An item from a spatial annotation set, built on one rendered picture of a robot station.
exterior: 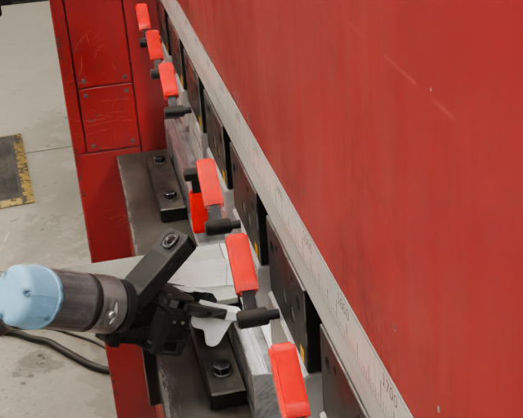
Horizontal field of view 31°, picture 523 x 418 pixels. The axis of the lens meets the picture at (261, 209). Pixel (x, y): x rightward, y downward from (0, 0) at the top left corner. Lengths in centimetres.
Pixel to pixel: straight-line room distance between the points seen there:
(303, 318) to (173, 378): 71
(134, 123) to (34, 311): 122
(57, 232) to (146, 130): 172
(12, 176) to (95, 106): 231
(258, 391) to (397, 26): 93
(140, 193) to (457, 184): 172
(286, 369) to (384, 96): 32
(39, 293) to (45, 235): 284
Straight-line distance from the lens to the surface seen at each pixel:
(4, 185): 449
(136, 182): 217
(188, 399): 146
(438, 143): 44
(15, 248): 393
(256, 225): 99
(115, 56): 226
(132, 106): 230
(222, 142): 116
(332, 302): 70
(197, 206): 128
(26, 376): 314
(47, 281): 115
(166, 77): 148
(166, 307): 128
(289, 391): 76
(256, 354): 137
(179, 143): 211
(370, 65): 53
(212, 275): 150
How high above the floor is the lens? 175
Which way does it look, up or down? 26 degrees down
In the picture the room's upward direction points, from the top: 4 degrees counter-clockwise
